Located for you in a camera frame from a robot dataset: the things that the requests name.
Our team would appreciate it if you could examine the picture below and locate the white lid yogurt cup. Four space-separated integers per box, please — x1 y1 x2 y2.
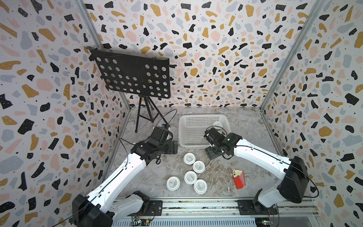
213 121 224 131
184 171 198 185
166 176 180 191
192 161 206 174
193 179 208 194
183 153 196 165

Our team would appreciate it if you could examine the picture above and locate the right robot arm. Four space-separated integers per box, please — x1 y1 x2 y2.
204 126 310 214

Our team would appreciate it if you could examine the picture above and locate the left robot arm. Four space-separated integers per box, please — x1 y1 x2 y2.
70 124 178 227

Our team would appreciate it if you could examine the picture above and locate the white plastic basket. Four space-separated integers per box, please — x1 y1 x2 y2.
179 114 231 149

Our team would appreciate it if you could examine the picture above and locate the playing card box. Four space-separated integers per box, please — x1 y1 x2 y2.
232 169 246 186

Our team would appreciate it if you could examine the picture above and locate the black perforated music stand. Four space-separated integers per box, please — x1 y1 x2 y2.
89 48 171 132

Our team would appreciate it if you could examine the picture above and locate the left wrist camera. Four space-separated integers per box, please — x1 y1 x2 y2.
162 124 174 140

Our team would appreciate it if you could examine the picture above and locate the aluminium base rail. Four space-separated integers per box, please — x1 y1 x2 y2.
113 198 324 227

